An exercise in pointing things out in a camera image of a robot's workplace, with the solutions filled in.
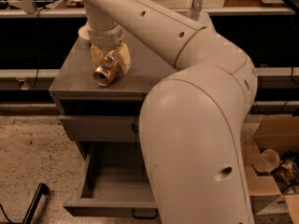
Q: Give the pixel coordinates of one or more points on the clear plastic cup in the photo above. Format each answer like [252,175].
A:
[270,161]

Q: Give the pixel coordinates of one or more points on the brown cardboard box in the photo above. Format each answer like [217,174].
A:
[270,147]

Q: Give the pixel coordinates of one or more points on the basket of colourful items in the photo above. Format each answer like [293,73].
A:
[73,3]

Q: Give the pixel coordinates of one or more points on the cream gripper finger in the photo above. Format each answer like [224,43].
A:
[98,55]
[123,57]

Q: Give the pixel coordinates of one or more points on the closed grey upper drawer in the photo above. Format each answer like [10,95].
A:
[100,128]

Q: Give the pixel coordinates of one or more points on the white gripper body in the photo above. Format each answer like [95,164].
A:
[105,36]

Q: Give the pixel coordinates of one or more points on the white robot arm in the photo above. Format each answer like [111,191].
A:
[190,122]

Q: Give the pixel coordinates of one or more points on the orange soda can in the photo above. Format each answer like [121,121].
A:
[105,74]

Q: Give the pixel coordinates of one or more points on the open grey bottom drawer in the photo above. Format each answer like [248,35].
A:
[115,184]

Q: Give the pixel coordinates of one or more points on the white paper bowl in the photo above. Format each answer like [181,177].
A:
[83,34]

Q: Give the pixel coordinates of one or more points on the dark crumpled snack bag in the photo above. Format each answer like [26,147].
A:
[287,174]

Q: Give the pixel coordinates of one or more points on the grey metal drawer cabinet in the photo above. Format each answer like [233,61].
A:
[92,114]

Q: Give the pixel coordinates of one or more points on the black chair leg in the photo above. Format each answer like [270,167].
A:
[41,190]

